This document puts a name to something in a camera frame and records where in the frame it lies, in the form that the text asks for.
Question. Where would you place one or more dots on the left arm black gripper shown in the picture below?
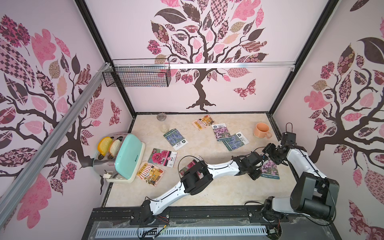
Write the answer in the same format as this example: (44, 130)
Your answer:
(257, 173)

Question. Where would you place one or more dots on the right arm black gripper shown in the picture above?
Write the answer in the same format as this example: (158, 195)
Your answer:
(270, 150)

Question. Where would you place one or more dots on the lavender seed packet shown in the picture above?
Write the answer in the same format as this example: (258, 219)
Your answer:
(236, 141)
(175, 139)

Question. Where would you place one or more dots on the pink cosmos seed packet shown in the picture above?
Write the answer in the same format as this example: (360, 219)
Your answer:
(221, 132)

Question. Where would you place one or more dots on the pink rose packet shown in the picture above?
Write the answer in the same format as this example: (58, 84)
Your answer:
(190, 165)
(162, 157)

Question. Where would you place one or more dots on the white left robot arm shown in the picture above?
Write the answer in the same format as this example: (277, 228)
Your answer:
(197, 178)

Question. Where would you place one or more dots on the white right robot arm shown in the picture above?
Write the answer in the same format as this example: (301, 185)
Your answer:
(314, 195)

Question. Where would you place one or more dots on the orange ceramic mug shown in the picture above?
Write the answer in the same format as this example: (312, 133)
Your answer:
(262, 130)

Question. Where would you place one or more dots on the orange illustrated packet at back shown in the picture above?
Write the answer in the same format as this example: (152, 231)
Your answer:
(203, 122)

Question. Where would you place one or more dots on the orange illustrated packet by toaster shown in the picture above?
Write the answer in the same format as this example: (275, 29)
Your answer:
(150, 174)

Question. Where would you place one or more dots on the clear glass jar with grains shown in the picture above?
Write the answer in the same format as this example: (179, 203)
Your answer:
(163, 123)

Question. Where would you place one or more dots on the beige toast slice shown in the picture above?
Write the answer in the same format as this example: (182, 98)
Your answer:
(114, 148)

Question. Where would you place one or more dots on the white slotted cable duct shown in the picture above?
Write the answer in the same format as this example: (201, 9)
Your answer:
(178, 232)

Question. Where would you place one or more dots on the black wire basket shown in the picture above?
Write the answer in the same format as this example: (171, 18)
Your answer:
(138, 73)

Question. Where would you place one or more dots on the aluminium rail on wall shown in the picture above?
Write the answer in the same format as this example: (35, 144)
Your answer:
(33, 168)

